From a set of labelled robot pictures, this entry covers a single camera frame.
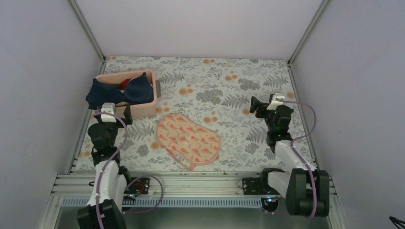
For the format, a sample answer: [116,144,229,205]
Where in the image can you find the navy blue bra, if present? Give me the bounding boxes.
[85,72,154,109]

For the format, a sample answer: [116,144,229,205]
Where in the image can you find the floral mesh laundry bag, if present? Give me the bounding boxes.
[156,114,221,171]

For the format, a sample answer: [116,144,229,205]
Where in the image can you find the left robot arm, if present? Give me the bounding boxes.
[77,103,133,229]

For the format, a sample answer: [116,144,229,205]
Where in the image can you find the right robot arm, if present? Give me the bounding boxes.
[249,94,330,218]

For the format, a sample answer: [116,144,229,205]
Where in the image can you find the red garment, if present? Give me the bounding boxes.
[119,79,131,91]

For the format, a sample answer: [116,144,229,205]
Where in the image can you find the floral tablecloth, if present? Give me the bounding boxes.
[75,56,319,173]

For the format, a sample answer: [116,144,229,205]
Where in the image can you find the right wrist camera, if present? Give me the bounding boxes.
[266,94,285,111]

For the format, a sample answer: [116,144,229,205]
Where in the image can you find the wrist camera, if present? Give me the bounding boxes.
[94,103,117,123]
[266,94,285,111]

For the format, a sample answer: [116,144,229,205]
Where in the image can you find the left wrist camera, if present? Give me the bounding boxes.
[94,103,117,123]

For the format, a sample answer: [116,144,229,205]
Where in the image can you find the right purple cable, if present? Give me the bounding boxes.
[260,98,318,219]

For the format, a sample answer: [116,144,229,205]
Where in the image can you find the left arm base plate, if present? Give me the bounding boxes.
[124,177,150,200]

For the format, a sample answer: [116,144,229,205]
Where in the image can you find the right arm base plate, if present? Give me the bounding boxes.
[237,177,271,195]

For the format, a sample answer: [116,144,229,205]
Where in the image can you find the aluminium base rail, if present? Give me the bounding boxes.
[52,172,338,208]

